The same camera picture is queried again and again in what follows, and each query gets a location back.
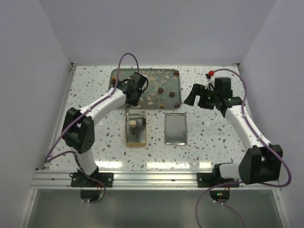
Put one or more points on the beige round chocolate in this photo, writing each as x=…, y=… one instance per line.
x=132, y=123

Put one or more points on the gold tin box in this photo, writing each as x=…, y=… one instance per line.
x=140, y=139

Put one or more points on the metal tongs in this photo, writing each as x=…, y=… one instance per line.
x=127, y=107

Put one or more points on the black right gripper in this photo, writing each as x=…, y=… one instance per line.
x=196, y=90

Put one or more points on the blue floral serving tray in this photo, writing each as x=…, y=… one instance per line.
x=163, y=92

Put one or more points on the aluminium front rail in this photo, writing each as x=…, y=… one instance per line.
x=122, y=180

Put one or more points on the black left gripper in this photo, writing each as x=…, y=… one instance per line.
x=135, y=102

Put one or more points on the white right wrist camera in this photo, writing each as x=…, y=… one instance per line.
x=211, y=80

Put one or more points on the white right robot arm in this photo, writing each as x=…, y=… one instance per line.
x=261, y=160

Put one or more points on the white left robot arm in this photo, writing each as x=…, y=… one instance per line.
x=79, y=124

